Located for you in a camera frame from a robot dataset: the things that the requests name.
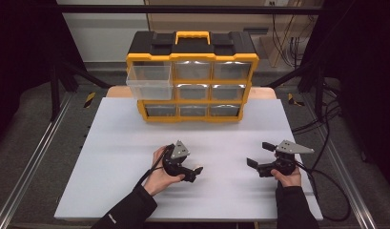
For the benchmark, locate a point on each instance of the aluminium floor rail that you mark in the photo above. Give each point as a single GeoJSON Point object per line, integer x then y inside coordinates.
{"type": "Point", "coordinates": [30, 162]}
{"type": "Point", "coordinates": [342, 165]}

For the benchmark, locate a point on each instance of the black curtain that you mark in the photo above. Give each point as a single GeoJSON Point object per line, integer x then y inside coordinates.
{"type": "Point", "coordinates": [367, 79]}
{"type": "Point", "coordinates": [21, 47]}

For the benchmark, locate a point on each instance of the black metal crossbar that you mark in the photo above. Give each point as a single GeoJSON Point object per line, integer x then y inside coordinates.
{"type": "Point", "coordinates": [183, 9]}

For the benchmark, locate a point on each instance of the black metal frame stand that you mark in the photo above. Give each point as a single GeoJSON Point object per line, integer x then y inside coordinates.
{"type": "Point", "coordinates": [55, 95]}
{"type": "Point", "coordinates": [319, 92]}

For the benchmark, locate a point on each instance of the yellow black drawer organizer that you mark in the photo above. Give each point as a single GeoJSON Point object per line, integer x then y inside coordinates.
{"type": "Point", "coordinates": [192, 47]}

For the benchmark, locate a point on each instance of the yellow black floor tape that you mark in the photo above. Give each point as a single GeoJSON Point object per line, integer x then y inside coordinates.
{"type": "Point", "coordinates": [89, 99]}
{"type": "Point", "coordinates": [292, 100]}

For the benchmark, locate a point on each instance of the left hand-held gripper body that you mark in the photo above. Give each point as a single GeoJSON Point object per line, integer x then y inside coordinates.
{"type": "Point", "coordinates": [176, 165]}

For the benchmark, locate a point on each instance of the single clear plastic drawer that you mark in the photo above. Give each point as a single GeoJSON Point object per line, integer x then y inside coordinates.
{"type": "Point", "coordinates": [149, 90]}

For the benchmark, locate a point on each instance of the person's right hand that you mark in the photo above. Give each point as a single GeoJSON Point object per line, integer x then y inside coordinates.
{"type": "Point", "coordinates": [289, 180]}

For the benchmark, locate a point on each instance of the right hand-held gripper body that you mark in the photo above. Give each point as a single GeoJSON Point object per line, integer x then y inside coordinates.
{"type": "Point", "coordinates": [283, 164]}

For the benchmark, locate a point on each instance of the grid of clear drawers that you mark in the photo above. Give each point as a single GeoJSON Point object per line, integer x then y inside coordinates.
{"type": "Point", "coordinates": [192, 70]}

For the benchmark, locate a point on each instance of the wooden table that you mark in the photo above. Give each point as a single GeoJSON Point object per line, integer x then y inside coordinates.
{"type": "Point", "coordinates": [119, 92]}

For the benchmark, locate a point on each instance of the person's left hand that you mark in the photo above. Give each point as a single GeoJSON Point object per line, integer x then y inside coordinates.
{"type": "Point", "coordinates": [159, 183]}

